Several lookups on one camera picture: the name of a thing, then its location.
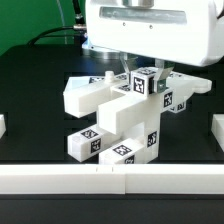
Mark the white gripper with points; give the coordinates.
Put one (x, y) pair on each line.
(183, 31)

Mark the marker cube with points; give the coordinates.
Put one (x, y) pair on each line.
(141, 81)
(178, 108)

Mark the white chair back frame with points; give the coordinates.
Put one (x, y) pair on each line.
(115, 105)

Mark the white chair seat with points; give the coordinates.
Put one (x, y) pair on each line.
(143, 138)

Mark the white part at right edge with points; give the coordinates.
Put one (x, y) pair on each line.
(218, 129)

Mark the white part at edge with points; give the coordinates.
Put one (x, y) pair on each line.
(2, 125)
(218, 129)

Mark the white front fence bar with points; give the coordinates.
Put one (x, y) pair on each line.
(111, 179)

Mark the white part at left edge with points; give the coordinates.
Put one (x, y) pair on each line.
(2, 125)

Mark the white marker base plate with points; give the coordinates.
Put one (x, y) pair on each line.
(84, 85)

